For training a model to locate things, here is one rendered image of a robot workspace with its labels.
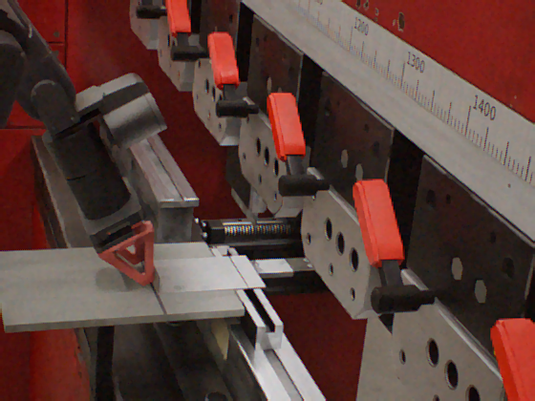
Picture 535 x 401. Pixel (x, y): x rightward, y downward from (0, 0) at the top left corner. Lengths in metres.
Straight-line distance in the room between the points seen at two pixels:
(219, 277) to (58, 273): 0.19
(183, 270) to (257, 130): 0.29
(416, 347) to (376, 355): 2.45
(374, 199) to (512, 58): 0.15
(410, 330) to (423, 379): 0.04
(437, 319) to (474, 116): 0.14
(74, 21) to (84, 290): 0.89
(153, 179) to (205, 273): 0.38
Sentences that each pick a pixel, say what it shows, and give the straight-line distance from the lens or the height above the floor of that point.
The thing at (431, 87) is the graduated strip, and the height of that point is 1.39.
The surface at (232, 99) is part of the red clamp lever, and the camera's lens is 1.08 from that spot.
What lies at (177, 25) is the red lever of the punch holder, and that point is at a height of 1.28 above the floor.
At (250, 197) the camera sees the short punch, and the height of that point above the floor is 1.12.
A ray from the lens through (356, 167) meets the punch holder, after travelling 0.86.
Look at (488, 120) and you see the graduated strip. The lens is 0.68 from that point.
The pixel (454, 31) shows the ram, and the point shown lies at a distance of 0.72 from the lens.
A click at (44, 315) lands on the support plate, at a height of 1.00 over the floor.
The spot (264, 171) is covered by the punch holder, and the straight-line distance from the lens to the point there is 1.06.
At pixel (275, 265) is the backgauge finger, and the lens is 1.34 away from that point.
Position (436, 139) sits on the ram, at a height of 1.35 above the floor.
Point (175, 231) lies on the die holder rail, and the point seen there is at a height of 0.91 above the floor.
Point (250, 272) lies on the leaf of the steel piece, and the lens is 1.32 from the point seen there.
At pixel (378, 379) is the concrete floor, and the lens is 3.11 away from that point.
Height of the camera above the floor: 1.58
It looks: 22 degrees down
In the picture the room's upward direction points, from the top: 6 degrees clockwise
